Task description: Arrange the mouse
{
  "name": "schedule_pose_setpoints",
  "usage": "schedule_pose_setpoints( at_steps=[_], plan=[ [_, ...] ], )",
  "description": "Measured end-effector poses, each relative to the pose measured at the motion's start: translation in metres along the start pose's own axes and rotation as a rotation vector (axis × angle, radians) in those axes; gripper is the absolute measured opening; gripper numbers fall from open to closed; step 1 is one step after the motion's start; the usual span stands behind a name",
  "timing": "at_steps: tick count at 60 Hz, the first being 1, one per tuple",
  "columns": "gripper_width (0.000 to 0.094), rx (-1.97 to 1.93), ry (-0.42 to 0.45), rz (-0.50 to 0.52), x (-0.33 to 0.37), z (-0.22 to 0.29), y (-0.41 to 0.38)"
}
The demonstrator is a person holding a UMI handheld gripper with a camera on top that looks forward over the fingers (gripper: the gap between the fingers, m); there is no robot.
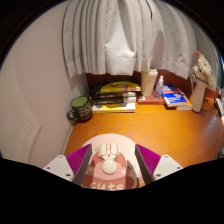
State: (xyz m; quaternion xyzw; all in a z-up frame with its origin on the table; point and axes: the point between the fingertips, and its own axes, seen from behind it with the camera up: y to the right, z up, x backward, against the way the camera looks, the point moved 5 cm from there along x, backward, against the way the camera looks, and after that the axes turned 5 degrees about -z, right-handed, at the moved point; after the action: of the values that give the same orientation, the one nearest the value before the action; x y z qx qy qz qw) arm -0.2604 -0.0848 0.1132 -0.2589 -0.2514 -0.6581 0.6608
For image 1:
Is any black cable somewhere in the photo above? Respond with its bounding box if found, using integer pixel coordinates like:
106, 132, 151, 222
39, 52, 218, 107
201, 96, 218, 113

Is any white flat device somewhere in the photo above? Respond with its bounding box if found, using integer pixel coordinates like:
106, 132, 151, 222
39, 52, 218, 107
213, 97, 224, 118

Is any white and yellow spine book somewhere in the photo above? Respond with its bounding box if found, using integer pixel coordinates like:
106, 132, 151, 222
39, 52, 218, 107
92, 102, 137, 114

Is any clear spray bottle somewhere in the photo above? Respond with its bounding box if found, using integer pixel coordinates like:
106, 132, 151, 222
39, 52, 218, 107
153, 75, 165, 100

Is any cream tumbler with lid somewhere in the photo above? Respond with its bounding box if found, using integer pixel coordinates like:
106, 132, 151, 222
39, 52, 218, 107
140, 68, 159, 98

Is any pink cartoon mouse pad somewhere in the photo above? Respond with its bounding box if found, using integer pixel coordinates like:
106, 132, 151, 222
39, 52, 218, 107
80, 133, 139, 192

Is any orange cover book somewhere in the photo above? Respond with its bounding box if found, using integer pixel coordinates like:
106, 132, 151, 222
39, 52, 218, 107
175, 87, 194, 111

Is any white pitcher vase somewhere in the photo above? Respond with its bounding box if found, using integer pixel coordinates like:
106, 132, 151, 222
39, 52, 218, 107
188, 74, 209, 113

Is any white daisy flower bunch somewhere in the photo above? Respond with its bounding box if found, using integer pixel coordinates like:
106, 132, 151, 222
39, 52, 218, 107
192, 50, 217, 88

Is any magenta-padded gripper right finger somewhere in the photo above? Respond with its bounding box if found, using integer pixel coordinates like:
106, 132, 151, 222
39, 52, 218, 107
134, 143, 184, 185

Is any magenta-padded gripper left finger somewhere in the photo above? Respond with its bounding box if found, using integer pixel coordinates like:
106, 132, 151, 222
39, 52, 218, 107
43, 143, 94, 186

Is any white computer mouse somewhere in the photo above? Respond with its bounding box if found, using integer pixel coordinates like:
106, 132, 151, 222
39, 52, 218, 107
98, 142, 121, 175

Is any dark green mug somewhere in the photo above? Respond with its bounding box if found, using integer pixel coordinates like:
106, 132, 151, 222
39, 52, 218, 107
66, 95, 94, 123

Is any white pleated curtain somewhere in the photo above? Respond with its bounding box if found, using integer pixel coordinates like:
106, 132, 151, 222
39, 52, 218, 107
62, 0, 219, 81

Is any red-brown notebook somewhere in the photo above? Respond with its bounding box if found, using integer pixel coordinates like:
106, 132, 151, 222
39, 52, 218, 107
137, 94, 165, 105

